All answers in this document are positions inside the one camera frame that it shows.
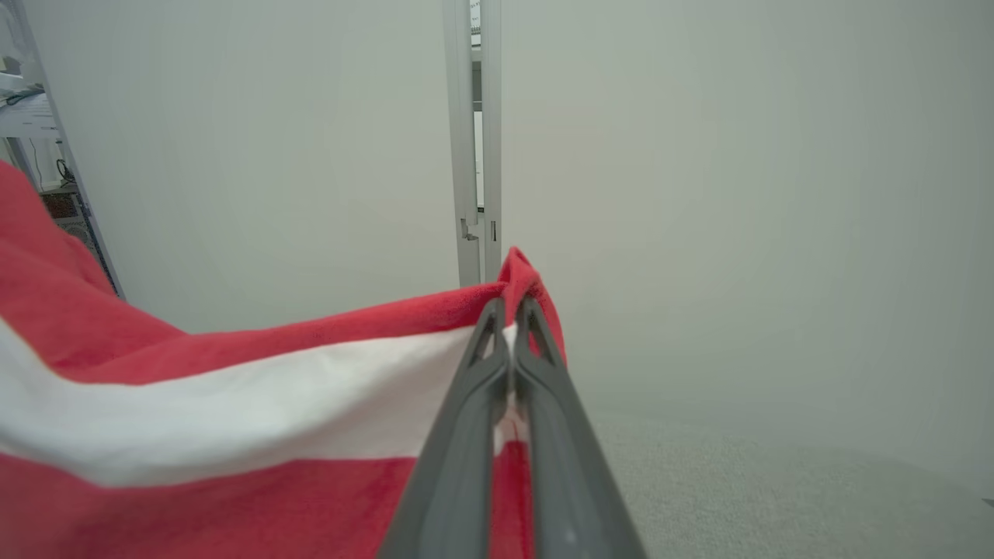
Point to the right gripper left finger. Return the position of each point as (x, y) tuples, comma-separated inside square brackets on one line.
[(458, 466)]

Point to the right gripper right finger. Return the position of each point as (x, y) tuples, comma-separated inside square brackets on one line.
[(567, 481)]

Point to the red jersey with white trim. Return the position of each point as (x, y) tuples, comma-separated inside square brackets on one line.
[(194, 404)]

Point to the metal shelf rack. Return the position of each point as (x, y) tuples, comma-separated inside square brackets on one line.
[(27, 116)]

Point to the grey partition post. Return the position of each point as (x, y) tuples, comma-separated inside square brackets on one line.
[(466, 116)]

